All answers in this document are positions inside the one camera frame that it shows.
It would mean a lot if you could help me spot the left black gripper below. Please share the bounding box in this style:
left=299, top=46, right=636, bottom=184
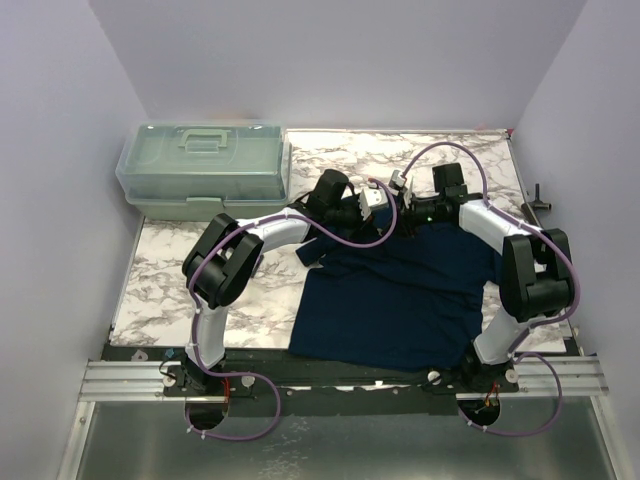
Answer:
left=325, top=196, right=378, bottom=243

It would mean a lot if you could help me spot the navy blue t-shirt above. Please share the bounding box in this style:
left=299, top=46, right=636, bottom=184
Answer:
left=288, top=223, right=502, bottom=371

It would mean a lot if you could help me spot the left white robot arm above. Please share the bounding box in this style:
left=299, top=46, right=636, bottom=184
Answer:
left=181, top=169, right=397, bottom=395

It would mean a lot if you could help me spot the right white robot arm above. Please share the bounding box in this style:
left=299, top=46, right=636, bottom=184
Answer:
left=396, top=163, right=576, bottom=392

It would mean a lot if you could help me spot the black clamp tool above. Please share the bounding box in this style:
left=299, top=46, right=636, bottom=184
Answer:
left=520, top=183, right=552, bottom=218

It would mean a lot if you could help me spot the translucent green storage box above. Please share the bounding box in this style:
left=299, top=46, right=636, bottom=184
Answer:
left=115, top=121, right=292, bottom=222

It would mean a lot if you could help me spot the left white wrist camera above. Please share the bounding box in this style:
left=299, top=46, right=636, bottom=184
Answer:
left=358, top=187, right=389, bottom=220

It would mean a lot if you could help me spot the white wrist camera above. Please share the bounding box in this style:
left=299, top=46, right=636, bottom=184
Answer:
left=389, top=170, right=414, bottom=208
left=358, top=187, right=389, bottom=220

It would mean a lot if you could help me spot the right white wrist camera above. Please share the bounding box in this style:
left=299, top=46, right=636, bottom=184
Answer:
left=389, top=170, right=414, bottom=208

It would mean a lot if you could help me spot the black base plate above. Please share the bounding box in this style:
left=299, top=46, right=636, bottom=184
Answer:
left=99, top=342, right=521, bottom=419

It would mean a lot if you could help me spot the aluminium mounting rail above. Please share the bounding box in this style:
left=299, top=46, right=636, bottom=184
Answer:
left=79, top=356, right=609, bottom=403

